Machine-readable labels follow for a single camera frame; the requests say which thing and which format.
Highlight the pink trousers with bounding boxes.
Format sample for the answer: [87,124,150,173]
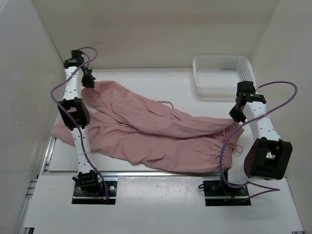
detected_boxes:
[51,79,244,175]

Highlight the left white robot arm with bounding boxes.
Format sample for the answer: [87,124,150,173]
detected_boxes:
[58,49,103,196]

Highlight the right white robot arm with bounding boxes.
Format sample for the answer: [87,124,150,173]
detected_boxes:
[219,81,293,195]

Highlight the white plastic mesh basket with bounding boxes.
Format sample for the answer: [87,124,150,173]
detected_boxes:
[193,55,256,98]

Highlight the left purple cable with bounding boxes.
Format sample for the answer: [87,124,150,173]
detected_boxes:
[50,46,110,200]

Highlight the purple cable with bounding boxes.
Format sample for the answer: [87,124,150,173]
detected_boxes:
[219,81,298,199]
[50,46,110,200]

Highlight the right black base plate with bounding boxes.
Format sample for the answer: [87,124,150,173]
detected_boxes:
[198,180,252,207]

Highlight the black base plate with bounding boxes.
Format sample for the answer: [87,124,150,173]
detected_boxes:
[198,180,252,207]
[72,177,117,205]

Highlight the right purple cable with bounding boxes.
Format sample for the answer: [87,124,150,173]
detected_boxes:
[219,81,298,199]

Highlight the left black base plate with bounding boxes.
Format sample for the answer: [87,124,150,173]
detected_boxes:
[72,177,117,205]

